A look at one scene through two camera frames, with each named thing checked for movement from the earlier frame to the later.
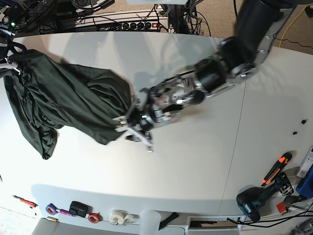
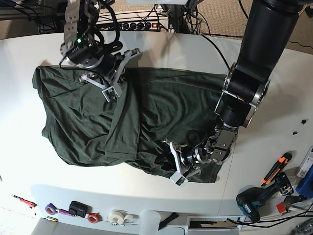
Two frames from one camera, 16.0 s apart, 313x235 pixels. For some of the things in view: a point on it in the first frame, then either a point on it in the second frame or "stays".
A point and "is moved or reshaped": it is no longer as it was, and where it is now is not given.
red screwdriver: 28,203 stays
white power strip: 142,21 stays
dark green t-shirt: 48,95 is moved or reshaped
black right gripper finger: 143,138 to 196,171
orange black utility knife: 284,159 stays
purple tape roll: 52,206 stays
